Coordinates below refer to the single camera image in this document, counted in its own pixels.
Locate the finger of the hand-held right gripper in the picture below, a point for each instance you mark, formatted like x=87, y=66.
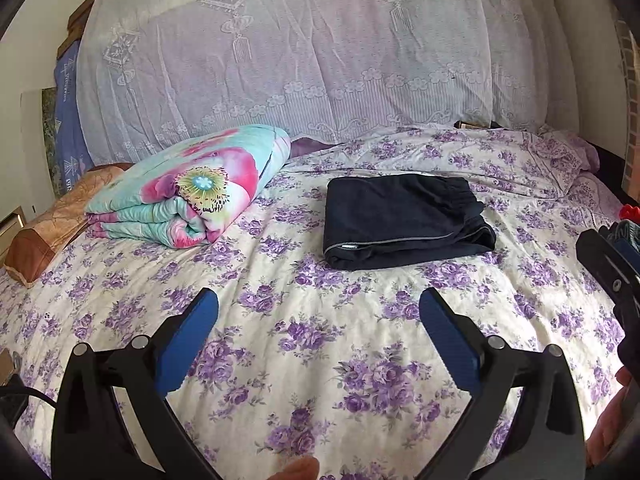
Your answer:
x=600, y=255

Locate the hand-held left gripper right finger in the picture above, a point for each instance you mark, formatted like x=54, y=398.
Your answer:
x=450, y=345

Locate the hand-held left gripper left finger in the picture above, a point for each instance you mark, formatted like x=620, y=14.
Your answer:
x=187, y=345

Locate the green garment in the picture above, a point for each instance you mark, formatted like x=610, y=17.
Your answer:
x=627, y=230

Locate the navy blue pants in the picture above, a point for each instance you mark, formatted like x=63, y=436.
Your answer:
x=400, y=220

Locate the person's right hand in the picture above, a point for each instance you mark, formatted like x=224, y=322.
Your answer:
x=620, y=430

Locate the person's left hand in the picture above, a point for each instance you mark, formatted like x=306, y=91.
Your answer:
x=297, y=470

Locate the red garment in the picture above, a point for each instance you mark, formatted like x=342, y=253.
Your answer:
x=631, y=211

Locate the purple floral pillow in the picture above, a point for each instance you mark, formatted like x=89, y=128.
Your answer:
x=565, y=155

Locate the purple floral bed sheet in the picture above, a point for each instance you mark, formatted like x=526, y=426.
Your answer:
x=325, y=310

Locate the folded floral quilt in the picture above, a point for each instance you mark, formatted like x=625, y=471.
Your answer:
x=175, y=185

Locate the orange checked curtain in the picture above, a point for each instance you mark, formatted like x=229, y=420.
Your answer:
x=631, y=85

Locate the brown pillow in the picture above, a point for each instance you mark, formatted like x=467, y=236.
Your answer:
x=45, y=240

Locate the small dark object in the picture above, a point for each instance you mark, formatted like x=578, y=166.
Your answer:
x=470, y=124

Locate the purple cloth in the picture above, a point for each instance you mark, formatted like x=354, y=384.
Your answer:
x=310, y=147

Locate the blue patterned cloth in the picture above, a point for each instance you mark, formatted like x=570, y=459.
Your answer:
x=67, y=135

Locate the white lace cover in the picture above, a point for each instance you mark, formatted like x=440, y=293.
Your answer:
x=300, y=50

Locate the brown folded blanket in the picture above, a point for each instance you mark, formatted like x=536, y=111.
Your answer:
x=80, y=20

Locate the green wall poster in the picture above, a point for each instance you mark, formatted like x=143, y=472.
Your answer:
x=48, y=135

